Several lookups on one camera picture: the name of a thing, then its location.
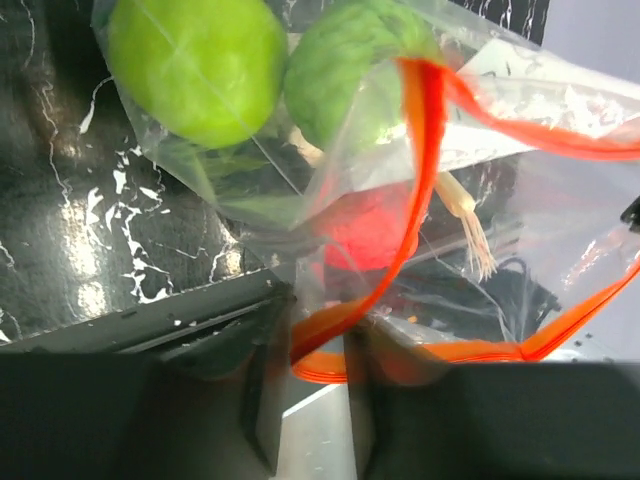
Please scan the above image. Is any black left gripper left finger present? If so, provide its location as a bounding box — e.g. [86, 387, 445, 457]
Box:
[1, 294, 295, 479]

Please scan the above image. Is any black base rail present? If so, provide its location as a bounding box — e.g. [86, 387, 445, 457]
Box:
[1, 264, 294, 354]

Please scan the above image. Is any clear zip top bag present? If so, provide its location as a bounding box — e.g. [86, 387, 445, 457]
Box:
[92, 1, 639, 383]

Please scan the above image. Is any red fake tomato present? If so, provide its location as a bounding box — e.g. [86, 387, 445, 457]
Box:
[315, 186, 408, 271]

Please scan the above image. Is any green fake apple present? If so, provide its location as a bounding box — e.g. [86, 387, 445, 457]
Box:
[107, 1, 288, 149]

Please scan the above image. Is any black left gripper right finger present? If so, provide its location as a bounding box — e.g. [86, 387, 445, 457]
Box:
[344, 326, 639, 479]

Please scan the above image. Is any green fake lettuce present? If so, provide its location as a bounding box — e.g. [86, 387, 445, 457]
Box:
[283, 1, 443, 150]

